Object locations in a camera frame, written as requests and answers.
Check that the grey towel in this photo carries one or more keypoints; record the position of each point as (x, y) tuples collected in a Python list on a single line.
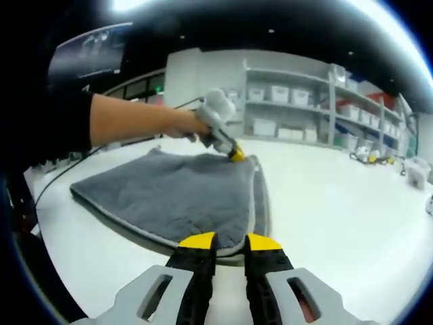
[(169, 196)]

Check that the person's left hand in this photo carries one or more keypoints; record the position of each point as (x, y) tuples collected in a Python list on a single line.
[(182, 123)]

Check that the row of white storage bins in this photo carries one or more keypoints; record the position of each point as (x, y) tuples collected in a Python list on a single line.
[(280, 94)]

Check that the grey metal shelf unit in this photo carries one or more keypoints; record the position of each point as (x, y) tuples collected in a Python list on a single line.
[(333, 111)]

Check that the person's black clothing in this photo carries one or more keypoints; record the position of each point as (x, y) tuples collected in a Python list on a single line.
[(34, 271)]

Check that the long ceiling light strip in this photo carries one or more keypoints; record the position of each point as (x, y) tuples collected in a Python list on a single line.
[(142, 4)]

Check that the spare gripper with yellow tips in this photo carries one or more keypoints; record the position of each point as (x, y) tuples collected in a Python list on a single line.
[(372, 157)]

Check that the white plastic object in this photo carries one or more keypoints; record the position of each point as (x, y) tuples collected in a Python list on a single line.
[(417, 172)]

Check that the dark wall screen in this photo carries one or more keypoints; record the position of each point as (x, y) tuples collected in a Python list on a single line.
[(91, 50)]

